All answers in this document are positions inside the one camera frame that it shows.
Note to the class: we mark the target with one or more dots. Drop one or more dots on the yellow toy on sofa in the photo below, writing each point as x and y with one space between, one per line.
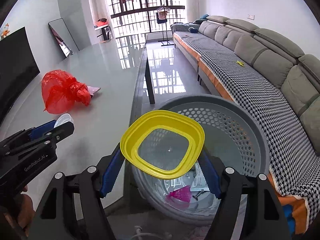
240 63

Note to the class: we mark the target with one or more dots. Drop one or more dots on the black television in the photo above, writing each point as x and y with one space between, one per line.
17 69

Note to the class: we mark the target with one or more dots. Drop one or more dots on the black window grille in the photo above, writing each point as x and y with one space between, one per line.
139 16

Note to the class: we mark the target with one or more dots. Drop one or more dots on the houndstooth sofa cover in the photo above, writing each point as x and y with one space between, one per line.
295 172

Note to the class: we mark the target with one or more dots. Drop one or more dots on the row of plush toys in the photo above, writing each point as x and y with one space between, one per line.
5 31

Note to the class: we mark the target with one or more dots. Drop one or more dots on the light blue wipes packet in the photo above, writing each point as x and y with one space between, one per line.
199 183

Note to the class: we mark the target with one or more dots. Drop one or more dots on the white round container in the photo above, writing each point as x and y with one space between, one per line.
63 119

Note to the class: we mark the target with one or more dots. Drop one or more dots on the pink plastic shuttlecock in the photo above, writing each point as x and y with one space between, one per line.
180 198

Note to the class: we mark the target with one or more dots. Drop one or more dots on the person left hand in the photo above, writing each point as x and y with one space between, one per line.
16 216

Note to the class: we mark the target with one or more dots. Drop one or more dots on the grey sectional sofa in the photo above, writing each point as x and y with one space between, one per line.
278 86

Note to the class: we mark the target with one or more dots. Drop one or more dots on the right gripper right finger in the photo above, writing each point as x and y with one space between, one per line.
264 217

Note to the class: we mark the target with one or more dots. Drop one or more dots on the leaning floor mirror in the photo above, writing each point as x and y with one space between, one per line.
63 37

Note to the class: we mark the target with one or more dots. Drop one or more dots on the red plastic bag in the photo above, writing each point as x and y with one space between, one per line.
61 90

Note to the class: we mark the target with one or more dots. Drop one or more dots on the blue cushion on sofa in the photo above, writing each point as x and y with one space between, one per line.
193 30

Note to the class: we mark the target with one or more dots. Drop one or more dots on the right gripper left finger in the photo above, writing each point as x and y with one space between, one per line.
71 206

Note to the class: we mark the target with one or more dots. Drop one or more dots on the pink snack wrapper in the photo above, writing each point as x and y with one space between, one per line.
93 90

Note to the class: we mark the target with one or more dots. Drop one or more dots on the grey perforated trash basket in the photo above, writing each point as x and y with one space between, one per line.
231 134

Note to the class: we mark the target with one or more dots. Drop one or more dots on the clothes drying rack stand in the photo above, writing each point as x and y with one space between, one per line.
161 18

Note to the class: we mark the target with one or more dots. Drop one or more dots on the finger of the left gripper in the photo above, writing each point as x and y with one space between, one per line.
26 135
55 135

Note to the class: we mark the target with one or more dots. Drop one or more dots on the small side table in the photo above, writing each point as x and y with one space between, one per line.
103 29

